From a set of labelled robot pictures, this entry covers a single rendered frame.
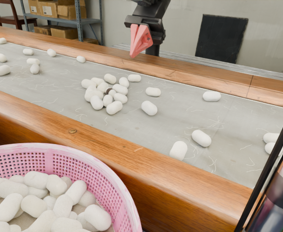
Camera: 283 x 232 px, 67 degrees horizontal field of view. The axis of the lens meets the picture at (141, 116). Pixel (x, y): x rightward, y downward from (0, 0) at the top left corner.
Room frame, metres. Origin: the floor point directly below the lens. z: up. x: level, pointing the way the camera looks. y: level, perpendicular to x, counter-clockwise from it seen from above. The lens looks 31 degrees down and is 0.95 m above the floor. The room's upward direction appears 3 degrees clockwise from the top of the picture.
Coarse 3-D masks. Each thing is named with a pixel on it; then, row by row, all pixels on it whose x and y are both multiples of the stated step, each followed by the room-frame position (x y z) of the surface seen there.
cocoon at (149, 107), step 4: (144, 104) 0.36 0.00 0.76; (148, 104) 0.35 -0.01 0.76; (152, 104) 0.35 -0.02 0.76; (144, 108) 0.35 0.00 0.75; (148, 108) 0.34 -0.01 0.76; (152, 108) 0.34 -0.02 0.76; (156, 108) 0.35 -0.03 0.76; (148, 112) 0.34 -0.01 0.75; (152, 112) 0.34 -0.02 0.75; (156, 112) 0.35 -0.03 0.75
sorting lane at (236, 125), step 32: (0, 64) 0.59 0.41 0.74; (64, 64) 0.62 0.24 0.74; (96, 64) 0.63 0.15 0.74; (32, 96) 0.40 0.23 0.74; (64, 96) 0.41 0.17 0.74; (128, 96) 0.42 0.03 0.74; (160, 96) 0.43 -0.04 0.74; (192, 96) 0.44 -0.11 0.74; (224, 96) 0.45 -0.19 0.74; (128, 128) 0.30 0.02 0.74; (160, 128) 0.30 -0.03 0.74; (192, 128) 0.31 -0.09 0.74; (224, 128) 0.32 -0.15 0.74; (256, 128) 0.32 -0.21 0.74; (192, 160) 0.23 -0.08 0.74; (224, 160) 0.23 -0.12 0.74; (256, 160) 0.24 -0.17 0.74
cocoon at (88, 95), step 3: (96, 90) 0.40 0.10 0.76; (99, 90) 0.40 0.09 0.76; (87, 93) 0.39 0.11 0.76; (90, 93) 0.39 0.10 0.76; (93, 93) 0.39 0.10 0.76; (96, 93) 0.39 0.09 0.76; (99, 93) 0.39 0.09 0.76; (102, 93) 0.40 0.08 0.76; (84, 96) 0.39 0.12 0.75; (87, 96) 0.38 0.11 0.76; (90, 96) 0.38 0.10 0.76; (99, 96) 0.39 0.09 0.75; (102, 96) 0.39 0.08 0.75; (87, 99) 0.38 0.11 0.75
